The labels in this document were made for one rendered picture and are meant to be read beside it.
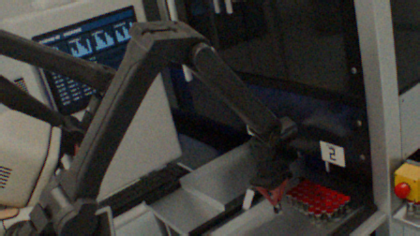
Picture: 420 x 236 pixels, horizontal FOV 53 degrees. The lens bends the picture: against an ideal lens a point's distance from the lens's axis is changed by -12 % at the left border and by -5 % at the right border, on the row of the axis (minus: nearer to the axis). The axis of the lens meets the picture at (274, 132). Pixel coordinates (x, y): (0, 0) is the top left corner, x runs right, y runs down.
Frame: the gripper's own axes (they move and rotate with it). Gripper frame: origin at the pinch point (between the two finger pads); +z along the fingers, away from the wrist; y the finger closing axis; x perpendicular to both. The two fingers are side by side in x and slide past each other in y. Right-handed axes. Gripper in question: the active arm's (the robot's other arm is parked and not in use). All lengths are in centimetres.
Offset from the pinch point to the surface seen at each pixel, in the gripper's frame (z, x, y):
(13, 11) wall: -46, 505, 171
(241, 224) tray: 6.1, 9.0, -6.4
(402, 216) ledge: 7.4, -32.0, 12.2
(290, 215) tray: 6.6, -1.8, 2.5
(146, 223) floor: 94, 161, 51
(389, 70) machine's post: -33.0, -29.8, 15.6
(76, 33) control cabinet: -50, 77, 4
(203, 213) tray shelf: 6.5, 23.9, -6.3
